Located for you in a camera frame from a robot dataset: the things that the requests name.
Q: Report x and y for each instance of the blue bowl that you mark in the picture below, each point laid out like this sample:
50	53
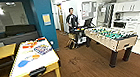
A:
23	64

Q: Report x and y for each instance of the yellow gaming table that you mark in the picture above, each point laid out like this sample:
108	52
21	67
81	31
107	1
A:
29	71

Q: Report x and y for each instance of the tan woven basket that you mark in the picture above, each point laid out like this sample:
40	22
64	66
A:
72	35

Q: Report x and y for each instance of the tan backpack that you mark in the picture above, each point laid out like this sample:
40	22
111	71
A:
71	44

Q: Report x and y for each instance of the person in dark shirt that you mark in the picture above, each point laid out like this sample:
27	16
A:
72	21

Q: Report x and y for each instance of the brown wooden door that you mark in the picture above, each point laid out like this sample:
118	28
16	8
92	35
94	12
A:
61	19

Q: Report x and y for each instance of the red and black paddle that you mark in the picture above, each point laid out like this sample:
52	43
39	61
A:
40	39

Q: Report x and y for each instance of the grey bulletin board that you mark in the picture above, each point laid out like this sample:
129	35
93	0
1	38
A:
89	9

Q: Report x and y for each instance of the orange bowl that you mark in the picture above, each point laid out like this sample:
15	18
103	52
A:
35	56

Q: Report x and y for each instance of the stainless steel refrigerator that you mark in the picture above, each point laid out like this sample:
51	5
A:
104	16

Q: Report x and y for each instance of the orange game box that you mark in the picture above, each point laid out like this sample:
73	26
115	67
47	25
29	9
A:
30	45

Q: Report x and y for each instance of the green foosball table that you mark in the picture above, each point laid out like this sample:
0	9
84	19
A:
113	40

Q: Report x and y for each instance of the blue plate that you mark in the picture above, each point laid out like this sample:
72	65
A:
28	58

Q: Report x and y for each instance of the black built-in microwave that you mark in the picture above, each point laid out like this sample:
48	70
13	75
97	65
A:
119	24

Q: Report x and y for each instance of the wide white drawer unit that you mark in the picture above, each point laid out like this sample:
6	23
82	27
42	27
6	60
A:
131	26

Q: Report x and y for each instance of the interior glass window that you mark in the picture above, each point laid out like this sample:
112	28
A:
5	18

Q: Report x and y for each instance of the yellow wall sign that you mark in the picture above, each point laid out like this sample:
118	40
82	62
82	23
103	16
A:
47	19

